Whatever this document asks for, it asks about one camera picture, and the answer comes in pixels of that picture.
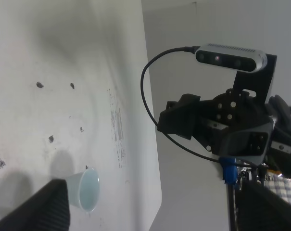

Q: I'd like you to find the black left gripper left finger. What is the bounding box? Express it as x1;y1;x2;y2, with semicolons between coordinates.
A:
0;179;70;231

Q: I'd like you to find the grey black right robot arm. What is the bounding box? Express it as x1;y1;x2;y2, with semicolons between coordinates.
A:
157;89;291;178

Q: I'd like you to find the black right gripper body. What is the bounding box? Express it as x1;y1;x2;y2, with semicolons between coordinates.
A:
192;89;274;164

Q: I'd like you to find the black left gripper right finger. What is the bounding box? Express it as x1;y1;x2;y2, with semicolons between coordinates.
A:
237;181;291;231

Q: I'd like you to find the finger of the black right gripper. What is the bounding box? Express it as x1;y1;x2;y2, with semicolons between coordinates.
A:
157;94;201;140

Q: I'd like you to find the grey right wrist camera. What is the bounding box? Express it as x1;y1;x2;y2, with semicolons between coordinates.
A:
195;43;267;73

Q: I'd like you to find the right pale blue tea cup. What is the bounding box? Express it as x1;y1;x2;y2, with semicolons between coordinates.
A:
64;168;100;213

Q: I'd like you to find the black right camera cable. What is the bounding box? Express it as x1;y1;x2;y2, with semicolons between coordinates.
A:
140;45;259;167

